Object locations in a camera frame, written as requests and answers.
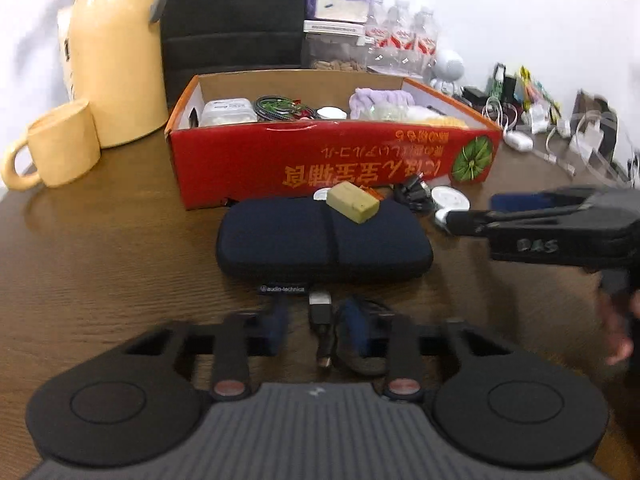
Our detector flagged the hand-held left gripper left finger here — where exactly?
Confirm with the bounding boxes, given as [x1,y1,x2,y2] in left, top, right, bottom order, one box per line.
[120,294,292,402]

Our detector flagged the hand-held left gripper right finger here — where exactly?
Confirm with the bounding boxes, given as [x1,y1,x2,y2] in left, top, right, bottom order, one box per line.
[336,296,508,402]

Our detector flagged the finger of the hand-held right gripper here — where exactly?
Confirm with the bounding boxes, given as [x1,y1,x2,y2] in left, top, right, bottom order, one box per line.
[444,209,581,236]
[490,187,601,216]

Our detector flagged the black usb cable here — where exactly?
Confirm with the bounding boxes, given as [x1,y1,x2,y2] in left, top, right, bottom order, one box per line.
[334,300,396,377]

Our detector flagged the black usb adapter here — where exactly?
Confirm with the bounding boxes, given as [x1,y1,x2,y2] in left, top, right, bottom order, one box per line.
[307,290,335,368]

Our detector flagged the navy headphone case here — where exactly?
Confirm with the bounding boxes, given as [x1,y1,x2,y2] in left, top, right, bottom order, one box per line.
[216,197,435,297]

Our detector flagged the red cardboard box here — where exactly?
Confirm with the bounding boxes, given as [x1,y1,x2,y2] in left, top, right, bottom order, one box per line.
[165,69,503,211]

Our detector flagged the person's right hand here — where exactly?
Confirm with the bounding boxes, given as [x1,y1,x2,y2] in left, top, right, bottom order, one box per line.
[597,287,640,367]

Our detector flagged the white earbuds case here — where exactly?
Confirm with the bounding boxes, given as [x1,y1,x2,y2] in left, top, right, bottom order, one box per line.
[502,130,535,151]

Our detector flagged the white charger block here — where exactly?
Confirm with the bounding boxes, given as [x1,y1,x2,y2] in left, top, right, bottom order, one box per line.
[570,115,601,158]

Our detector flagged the colourful snack packet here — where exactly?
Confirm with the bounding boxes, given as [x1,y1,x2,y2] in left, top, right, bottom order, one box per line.
[517,66,556,111]

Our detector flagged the olive yellow block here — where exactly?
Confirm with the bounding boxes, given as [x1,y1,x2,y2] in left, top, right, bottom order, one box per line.
[326,182,381,224]

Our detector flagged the clear bag with green ribbon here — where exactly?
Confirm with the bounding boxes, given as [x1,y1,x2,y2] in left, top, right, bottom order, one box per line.
[375,105,421,123]

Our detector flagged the brown wooden board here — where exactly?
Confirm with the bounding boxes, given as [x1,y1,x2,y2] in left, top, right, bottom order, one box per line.
[575,91,618,161]

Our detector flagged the purple fluffy headband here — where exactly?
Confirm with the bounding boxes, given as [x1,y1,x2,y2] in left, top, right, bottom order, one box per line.
[349,87,415,121]

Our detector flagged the white robot toy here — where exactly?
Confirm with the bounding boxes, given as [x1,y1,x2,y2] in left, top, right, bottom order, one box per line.
[431,49,466,96]

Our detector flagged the clear jar of nuts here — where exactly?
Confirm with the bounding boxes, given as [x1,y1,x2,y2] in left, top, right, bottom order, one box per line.
[305,35,368,72]

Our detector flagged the white plastic container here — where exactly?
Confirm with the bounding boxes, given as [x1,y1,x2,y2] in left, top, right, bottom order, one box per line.
[199,97,257,127]

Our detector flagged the white flat box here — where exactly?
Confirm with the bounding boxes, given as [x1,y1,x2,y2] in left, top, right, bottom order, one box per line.
[302,20,368,37]

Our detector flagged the purple tissue pack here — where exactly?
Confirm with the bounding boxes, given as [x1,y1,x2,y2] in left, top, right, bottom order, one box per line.
[304,0,375,25]

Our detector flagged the yellow ceramic mug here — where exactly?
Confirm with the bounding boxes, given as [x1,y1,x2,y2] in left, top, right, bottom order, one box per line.
[0,99,102,192]

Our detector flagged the black paper bag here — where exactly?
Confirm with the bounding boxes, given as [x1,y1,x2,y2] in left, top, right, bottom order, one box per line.
[160,0,307,106]

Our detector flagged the yellow thermos jug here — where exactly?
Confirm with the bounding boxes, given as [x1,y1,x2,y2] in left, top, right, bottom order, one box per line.
[65,0,176,150]

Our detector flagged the white printed carton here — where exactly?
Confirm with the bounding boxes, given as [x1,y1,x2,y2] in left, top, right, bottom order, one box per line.
[56,5,76,101]

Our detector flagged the white charging cable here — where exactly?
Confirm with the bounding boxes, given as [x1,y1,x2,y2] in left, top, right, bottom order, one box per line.
[530,146,576,177]

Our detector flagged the black cable bundle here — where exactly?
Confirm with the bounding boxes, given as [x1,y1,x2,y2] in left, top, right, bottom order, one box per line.
[392,180,436,213]

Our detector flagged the white chargers and cables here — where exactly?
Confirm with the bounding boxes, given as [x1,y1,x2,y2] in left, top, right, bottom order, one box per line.
[570,110,631,186]

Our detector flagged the white tangled cable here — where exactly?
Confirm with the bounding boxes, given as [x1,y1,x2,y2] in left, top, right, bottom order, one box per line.
[482,96,508,133]

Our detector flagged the green red wrapped cable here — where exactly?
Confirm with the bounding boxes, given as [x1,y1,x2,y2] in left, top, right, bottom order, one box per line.
[254,95,318,122]

